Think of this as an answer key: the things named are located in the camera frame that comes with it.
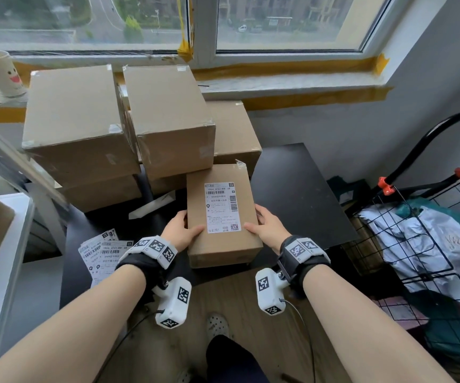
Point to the person's left hand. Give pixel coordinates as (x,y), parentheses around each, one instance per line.
(178,233)

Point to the person's right hand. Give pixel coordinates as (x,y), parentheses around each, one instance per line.
(271,233)

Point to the white backing paper strip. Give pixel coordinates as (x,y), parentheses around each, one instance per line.
(150,207)

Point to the slim brown cardboard box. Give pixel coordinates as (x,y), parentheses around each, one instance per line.
(222,251)

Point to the shipping label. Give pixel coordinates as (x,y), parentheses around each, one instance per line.
(222,207)

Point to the stack of shipping labels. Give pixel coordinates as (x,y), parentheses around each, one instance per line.
(106,255)

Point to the person's left forearm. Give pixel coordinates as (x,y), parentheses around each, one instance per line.
(66,339)

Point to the person's right forearm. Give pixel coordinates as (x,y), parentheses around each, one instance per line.
(365,339)

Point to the person's black trousers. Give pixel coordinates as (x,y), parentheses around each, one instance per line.
(234,362)

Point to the dark teal cloth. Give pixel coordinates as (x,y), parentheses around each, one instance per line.
(345,187)

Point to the white perforated clog shoe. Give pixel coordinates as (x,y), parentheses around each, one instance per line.
(184,376)
(218,326)

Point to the pink cloth item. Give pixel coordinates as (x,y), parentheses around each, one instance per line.
(401,313)

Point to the grey metal shelf rack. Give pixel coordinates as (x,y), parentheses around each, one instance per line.
(18,243)

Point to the teal bag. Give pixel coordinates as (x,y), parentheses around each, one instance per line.
(453,331)

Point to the white window frame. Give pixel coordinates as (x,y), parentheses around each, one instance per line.
(204,31)

